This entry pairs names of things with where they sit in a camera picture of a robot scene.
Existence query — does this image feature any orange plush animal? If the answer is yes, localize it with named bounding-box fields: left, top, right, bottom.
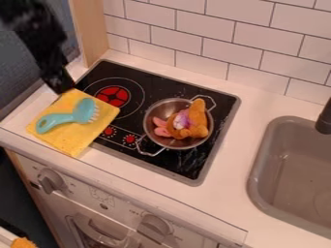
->
left=151, top=98, right=211, bottom=140

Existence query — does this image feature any toy sink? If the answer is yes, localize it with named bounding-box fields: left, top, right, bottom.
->
left=245, top=115, right=331, bottom=240

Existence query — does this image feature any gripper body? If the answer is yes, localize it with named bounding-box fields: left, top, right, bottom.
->
left=39, top=59, right=78, bottom=96

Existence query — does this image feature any silver pot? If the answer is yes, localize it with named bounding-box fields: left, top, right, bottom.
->
left=134, top=94, right=219, bottom=158

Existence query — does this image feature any yellow cloth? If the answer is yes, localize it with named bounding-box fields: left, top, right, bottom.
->
left=24, top=87, right=122, bottom=159

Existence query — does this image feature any orange toy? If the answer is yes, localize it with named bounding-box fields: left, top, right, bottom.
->
left=9, top=236, right=40, bottom=248

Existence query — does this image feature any blue brush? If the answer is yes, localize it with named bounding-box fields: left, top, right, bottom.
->
left=35, top=97, right=102, bottom=136

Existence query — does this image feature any tap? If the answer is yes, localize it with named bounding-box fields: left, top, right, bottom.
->
left=314, top=96, right=331, bottom=136

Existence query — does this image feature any toy stove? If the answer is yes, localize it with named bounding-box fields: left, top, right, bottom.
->
left=74, top=58, right=242, bottom=188

